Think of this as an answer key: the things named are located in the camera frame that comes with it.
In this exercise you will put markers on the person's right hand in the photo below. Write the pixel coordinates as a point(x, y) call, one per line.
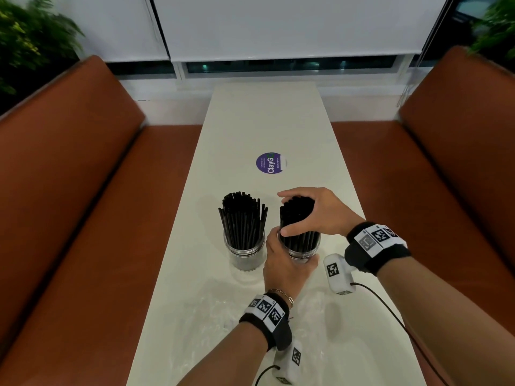
point(334, 215)

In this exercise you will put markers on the person's left hand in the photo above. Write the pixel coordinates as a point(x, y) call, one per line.
point(281, 273)

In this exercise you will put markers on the clear glass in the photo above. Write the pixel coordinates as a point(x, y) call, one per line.
point(306, 250)
point(245, 259)

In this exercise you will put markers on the bundle of black straws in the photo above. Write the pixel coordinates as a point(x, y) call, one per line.
point(243, 221)
point(297, 213)

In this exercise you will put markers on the person's right forearm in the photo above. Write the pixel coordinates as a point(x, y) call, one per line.
point(442, 317)

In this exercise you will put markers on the person's left forearm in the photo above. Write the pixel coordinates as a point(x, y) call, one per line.
point(225, 357)

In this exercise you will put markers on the black left wrist band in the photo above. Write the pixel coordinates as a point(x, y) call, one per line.
point(281, 333)

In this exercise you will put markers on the black wrist band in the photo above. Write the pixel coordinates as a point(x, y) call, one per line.
point(386, 257)
point(281, 333)

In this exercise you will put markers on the black right wrist band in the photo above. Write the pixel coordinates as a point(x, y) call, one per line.
point(386, 257)

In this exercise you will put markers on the round purple sticker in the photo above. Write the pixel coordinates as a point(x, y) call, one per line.
point(270, 162)

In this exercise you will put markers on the orange leather bench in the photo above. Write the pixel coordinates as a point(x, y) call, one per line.
point(92, 237)
point(434, 176)

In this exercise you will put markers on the white roller blind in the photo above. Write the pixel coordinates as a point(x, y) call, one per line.
point(112, 28)
point(297, 24)

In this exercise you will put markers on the green fern plant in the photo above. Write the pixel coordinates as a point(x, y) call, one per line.
point(495, 32)

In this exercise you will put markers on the green plant yellow flowers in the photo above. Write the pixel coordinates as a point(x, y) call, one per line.
point(28, 40)

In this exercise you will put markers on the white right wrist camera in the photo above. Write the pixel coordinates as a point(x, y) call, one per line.
point(338, 277)

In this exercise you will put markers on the white window frame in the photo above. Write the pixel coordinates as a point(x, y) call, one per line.
point(354, 86)

